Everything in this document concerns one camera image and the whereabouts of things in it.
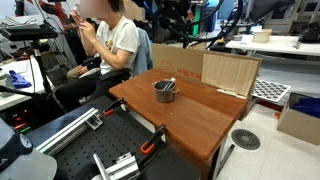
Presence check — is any black hanging cable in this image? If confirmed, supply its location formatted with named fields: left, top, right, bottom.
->
left=159, top=0, right=244, bottom=44

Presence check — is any black orange clamp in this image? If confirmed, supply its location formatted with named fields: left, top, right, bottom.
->
left=102, top=98, right=128, bottom=116
left=140, top=124, right=166, bottom=155

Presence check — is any black and white marker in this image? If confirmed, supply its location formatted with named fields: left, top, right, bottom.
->
left=163, top=77, right=176, bottom=91

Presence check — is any small wooden box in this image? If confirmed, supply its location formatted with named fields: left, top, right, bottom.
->
left=253, top=29, right=272, bottom=43

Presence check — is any black orange clamp far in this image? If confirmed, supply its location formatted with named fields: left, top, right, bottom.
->
left=102, top=98, right=128, bottom=116

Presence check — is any cardboard box with blue contents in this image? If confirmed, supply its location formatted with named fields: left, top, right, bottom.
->
left=277, top=92, right=320, bottom=145

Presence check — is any brown wooden table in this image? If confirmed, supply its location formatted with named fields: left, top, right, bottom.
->
left=110, top=69, right=248, bottom=180

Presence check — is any white perforated tray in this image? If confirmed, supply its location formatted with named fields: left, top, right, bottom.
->
left=252, top=79, right=291, bottom=102

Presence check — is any brown cardboard barrier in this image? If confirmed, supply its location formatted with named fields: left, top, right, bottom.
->
left=152, top=44, right=262, bottom=98

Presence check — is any small stainless steel pot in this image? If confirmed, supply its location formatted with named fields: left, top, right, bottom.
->
left=153, top=79, right=179, bottom=103

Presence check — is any black camera on tripod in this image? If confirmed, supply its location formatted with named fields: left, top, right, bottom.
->
left=1, top=25, right=58, bottom=97

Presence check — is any black office chair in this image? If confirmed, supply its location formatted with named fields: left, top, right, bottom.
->
left=79, top=27, right=154, bottom=84

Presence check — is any white side desk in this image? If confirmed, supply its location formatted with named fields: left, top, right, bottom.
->
left=0, top=57, right=45, bottom=111

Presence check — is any long aluminium extrusion rail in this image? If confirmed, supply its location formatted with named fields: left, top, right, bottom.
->
left=36, top=108, right=103, bottom=156

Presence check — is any person in white t-shirt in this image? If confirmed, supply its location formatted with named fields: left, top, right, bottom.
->
left=55, top=0, right=139, bottom=112

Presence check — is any round floor drain grate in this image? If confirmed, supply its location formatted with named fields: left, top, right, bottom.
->
left=231, top=129, right=261, bottom=150

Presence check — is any blue cloth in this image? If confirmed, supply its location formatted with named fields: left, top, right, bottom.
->
left=9, top=70, right=32, bottom=89

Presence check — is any black orange clamp near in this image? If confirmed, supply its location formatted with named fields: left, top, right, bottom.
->
left=140, top=124, right=166, bottom=155

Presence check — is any white background table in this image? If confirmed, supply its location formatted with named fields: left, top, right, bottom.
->
left=226, top=35, right=320, bottom=56

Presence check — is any black perforated breadboard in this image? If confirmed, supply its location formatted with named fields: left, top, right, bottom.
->
left=53, top=111, right=168, bottom=180

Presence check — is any aluminium bracket mount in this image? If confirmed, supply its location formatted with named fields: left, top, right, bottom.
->
left=91, top=152, right=140, bottom=180

